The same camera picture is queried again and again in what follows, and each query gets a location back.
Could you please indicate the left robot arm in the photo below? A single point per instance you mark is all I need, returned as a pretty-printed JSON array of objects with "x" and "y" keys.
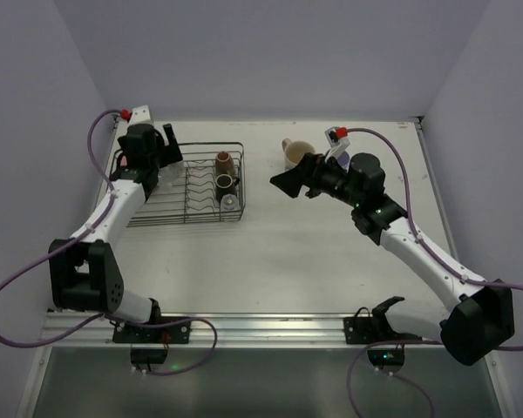
[{"x": 85, "y": 275}]

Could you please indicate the right controller box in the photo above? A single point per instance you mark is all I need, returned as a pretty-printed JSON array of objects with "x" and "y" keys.
[{"x": 389, "y": 360}]

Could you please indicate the left controller box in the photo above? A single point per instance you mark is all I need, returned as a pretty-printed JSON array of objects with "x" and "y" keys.
[{"x": 147, "y": 357}]

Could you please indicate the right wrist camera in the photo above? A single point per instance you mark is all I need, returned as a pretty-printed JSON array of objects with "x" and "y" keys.
[{"x": 338, "y": 141}]

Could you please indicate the lilac plastic cup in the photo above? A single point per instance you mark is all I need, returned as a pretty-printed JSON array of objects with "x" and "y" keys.
[{"x": 344, "y": 160}]

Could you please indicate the cream floral mug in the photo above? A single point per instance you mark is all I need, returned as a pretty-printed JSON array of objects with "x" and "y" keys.
[{"x": 294, "y": 151}]

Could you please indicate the brown ceramic cup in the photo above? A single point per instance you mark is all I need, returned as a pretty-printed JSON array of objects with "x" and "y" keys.
[{"x": 224, "y": 164}]

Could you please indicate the aluminium mounting rail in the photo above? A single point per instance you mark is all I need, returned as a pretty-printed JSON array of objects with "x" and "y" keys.
[{"x": 234, "y": 330}]

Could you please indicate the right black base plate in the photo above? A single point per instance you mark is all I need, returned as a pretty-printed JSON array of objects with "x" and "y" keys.
[{"x": 369, "y": 326}]

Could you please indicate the dark brown mug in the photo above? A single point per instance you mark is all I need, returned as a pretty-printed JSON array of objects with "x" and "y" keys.
[{"x": 226, "y": 184}]

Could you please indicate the white patterned mug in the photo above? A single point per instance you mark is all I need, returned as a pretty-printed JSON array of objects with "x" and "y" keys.
[{"x": 169, "y": 175}]

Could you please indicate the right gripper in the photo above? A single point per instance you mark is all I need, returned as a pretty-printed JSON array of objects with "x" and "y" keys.
[{"x": 310, "y": 172}]

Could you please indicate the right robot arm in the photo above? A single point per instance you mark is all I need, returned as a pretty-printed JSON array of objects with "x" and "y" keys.
[{"x": 480, "y": 312}]

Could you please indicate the small clear glass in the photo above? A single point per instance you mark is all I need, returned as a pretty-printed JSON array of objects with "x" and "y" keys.
[{"x": 229, "y": 203}]

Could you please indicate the controller box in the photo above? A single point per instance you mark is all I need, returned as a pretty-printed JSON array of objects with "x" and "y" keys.
[
  {"x": 389, "y": 360},
  {"x": 147, "y": 357}
]

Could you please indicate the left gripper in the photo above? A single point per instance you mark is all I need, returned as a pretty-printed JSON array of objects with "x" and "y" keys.
[{"x": 166, "y": 148}]

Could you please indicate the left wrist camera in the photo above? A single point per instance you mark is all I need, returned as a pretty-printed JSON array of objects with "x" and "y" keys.
[{"x": 140, "y": 115}]

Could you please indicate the black wire dish rack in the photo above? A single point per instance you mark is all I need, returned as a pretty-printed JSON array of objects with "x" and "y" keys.
[{"x": 192, "y": 198}]

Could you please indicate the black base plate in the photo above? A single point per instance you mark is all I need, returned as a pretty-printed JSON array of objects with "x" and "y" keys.
[
  {"x": 165, "y": 330},
  {"x": 369, "y": 326}
]

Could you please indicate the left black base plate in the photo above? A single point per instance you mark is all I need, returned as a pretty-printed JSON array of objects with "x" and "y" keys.
[{"x": 165, "y": 330}]

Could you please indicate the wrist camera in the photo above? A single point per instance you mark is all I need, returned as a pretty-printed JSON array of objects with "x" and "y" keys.
[
  {"x": 140, "y": 115},
  {"x": 338, "y": 141}
]

